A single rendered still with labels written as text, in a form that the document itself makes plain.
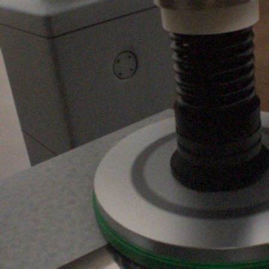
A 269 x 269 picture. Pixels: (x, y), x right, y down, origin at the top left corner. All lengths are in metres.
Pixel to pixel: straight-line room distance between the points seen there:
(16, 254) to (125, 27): 0.94
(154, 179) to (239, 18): 0.15
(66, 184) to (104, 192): 0.08
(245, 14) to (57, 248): 0.22
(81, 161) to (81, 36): 0.73
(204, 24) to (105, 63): 0.93
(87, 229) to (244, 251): 0.14
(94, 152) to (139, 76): 0.82
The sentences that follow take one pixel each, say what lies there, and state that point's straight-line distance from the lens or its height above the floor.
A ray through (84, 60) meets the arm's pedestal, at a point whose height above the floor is 0.71.
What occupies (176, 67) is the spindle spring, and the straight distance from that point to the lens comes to 0.36.
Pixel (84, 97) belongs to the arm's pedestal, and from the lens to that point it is 1.23.
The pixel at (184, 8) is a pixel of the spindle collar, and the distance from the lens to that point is 0.32.
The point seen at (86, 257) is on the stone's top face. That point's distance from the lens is 0.37.
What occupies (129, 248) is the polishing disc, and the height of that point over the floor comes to 0.84.
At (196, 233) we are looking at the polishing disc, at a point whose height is 0.85.
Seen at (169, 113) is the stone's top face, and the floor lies 0.83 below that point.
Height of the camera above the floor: 1.06
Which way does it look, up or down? 26 degrees down
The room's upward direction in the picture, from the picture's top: 9 degrees counter-clockwise
